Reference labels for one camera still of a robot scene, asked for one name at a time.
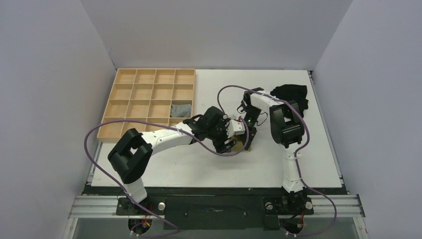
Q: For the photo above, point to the olive and cream underwear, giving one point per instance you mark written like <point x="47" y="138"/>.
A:
<point x="239" y="143"/>

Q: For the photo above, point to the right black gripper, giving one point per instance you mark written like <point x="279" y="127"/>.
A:
<point x="251" y="132"/>

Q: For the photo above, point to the rolled striped grey underwear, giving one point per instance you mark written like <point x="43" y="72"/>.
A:
<point x="181" y="111"/>

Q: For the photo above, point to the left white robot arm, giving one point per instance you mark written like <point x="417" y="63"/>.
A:
<point x="131" y="154"/>

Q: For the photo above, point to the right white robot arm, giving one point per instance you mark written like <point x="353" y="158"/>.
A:
<point x="286" y="129"/>

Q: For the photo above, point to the black underwear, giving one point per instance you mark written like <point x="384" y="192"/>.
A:
<point x="292" y="92"/>

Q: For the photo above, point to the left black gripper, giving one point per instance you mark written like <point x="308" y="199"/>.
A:
<point x="220" y="147"/>

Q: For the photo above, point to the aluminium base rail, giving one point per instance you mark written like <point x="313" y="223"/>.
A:
<point x="176" y="213"/>

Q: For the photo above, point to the wooden compartment tray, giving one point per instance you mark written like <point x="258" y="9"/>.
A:
<point x="142" y="98"/>

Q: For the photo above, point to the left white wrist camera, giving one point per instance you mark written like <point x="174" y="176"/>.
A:
<point x="235" y="128"/>

